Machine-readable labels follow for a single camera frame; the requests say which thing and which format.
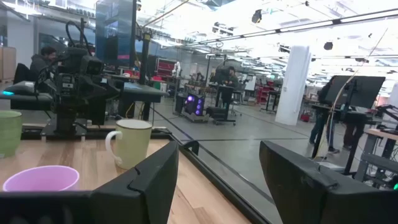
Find black side table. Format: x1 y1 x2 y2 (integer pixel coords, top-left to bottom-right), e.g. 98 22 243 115
118 82 170 122

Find black corner bracket loop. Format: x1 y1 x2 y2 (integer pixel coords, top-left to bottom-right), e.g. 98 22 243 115
181 139 200 156

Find computer tower purple lights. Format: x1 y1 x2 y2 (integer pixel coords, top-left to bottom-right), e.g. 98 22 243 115
183 93 206 117

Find green ribbed mug brown rim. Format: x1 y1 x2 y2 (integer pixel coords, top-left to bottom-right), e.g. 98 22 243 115
0 110 23 159

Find wooden desk grey legs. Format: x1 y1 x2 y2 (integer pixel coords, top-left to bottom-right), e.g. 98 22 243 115
354 126 398 189

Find black bench teal light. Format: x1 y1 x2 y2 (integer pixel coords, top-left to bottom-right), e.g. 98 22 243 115
0 80 54 111

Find black upright pole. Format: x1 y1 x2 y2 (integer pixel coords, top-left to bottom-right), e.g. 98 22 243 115
138 32 152 86

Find black stand desk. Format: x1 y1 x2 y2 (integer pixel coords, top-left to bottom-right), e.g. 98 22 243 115
310 103 379 175

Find black tilted panel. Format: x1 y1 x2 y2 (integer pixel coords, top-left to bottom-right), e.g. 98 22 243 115
324 75 387 110

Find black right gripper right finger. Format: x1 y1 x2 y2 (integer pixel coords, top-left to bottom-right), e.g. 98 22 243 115
259 140 398 224

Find person at black cart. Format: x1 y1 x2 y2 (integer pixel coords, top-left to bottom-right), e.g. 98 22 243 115
221 65 240 109

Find red tool cart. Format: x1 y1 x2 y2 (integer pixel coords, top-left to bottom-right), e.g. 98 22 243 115
256 83 275 105

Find red shelf unit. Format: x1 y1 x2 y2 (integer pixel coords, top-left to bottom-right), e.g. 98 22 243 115
155 58 177 79

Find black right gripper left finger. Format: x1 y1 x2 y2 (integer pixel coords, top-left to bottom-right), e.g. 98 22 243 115
0 141 180 224

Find black rolling cart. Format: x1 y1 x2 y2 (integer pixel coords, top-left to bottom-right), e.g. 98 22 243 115
206 83 237 126

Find black table edge rail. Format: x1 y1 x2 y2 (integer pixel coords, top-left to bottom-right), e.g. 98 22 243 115
21 123 282 224

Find person behind black panel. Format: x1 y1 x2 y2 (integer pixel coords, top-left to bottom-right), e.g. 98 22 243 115
308 76 341 154

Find seated person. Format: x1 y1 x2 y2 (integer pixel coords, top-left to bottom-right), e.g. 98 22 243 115
29 46 58 82

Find large dark blue display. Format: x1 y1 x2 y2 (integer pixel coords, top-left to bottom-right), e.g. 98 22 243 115
95 0 138 67

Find white square pillar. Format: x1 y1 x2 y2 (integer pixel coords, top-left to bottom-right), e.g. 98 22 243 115
274 45 312 126

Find cream ceramic mug white handle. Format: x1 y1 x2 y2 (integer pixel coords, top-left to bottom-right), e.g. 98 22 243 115
104 119 153 170

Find pink plastic cup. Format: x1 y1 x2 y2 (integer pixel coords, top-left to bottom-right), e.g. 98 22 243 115
2 164 80 192

